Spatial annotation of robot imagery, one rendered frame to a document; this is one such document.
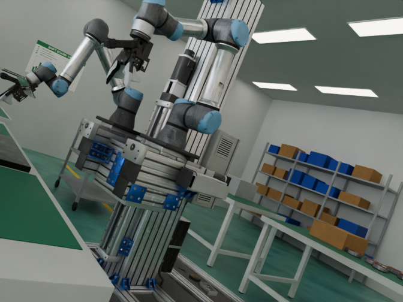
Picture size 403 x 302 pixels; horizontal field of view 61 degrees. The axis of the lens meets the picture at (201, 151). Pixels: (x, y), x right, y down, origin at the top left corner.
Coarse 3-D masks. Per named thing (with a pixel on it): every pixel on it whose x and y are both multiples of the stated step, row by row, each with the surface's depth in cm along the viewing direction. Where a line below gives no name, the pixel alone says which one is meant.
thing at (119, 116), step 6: (120, 108) 198; (126, 108) 198; (114, 114) 198; (120, 114) 197; (126, 114) 198; (132, 114) 200; (114, 120) 196; (120, 120) 196; (126, 120) 197; (132, 120) 200; (126, 126) 197; (132, 126) 201
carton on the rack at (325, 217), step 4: (324, 212) 674; (316, 216) 681; (320, 216) 674; (324, 216) 667; (328, 216) 661; (332, 216) 655; (324, 220) 664; (328, 220) 659; (332, 220) 652; (336, 220) 649; (332, 224) 650; (336, 224) 652
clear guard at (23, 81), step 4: (0, 68) 121; (4, 68) 118; (8, 72) 125; (12, 72) 120; (16, 76) 141; (20, 76) 122; (20, 80) 135; (24, 80) 126; (20, 84) 142; (24, 84) 132; (28, 84) 123; (24, 88) 137; (28, 88) 126; (28, 92) 132; (32, 92) 125; (32, 96) 127
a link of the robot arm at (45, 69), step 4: (44, 64) 188; (48, 64) 188; (52, 64) 189; (36, 68) 187; (40, 68) 186; (44, 68) 187; (48, 68) 188; (52, 68) 189; (32, 72) 189; (36, 72) 185; (40, 72) 186; (44, 72) 187; (48, 72) 188; (52, 72) 190; (40, 76) 186; (44, 76) 188; (48, 76) 188; (52, 76) 189; (40, 80) 187; (44, 80) 189
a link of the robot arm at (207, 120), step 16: (224, 32) 152; (240, 32) 151; (224, 48) 153; (224, 64) 154; (208, 80) 156; (224, 80) 156; (208, 96) 155; (192, 112) 158; (208, 112) 154; (192, 128) 160; (208, 128) 154
